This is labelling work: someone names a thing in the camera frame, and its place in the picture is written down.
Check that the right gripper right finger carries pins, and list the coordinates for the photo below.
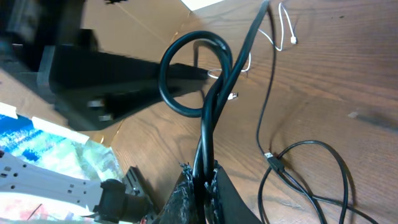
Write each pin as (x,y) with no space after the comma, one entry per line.
(227,206)

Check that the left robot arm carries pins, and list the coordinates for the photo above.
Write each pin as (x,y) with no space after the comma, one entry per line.
(26,28)

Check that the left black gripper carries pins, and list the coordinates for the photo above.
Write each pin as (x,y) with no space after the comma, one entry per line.
(93,90)

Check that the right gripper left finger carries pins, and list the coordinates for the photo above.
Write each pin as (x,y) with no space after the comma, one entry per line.
(181,207)

